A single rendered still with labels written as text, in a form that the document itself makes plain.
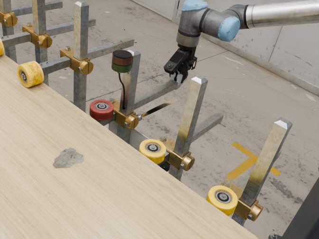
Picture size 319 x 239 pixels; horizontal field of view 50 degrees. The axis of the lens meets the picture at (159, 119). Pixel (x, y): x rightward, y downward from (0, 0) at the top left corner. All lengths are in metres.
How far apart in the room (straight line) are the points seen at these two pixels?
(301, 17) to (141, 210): 0.86
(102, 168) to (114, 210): 0.14
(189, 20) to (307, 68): 2.53
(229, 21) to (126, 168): 0.65
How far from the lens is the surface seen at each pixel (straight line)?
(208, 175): 2.31
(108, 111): 1.13
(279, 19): 1.35
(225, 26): 1.27
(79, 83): 1.33
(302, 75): 3.77
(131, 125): 1.19
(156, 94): 1.35
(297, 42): 3.72
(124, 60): 1.03
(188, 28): 1.33
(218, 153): 2.50
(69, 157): 0.96
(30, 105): 1.17
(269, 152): 0.90
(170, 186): 0.93
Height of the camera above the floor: 1.57
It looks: 36 degrees down
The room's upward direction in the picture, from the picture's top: 11 degrees clockwise
